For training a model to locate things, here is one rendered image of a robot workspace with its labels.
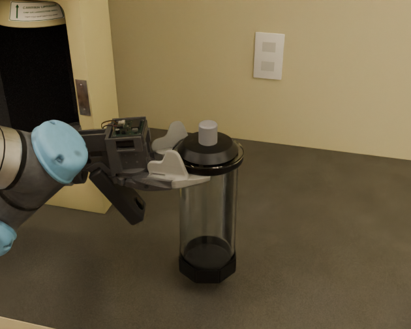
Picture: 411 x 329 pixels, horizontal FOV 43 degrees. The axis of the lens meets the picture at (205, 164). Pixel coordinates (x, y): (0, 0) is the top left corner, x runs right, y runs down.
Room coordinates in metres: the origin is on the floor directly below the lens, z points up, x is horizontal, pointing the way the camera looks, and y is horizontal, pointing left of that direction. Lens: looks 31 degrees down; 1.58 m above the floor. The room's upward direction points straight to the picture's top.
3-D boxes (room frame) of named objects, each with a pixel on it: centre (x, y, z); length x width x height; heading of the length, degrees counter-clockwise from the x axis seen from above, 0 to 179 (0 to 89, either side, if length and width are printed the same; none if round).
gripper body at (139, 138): (0.69, 0.14, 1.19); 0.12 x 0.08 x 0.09; 90
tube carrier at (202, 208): (0.69, 0.00, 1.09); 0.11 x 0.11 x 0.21
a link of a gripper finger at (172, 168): (0.64, 0.04, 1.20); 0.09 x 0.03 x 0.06; 66
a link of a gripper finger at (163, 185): (0.65, 0.08, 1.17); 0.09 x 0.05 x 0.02; 66
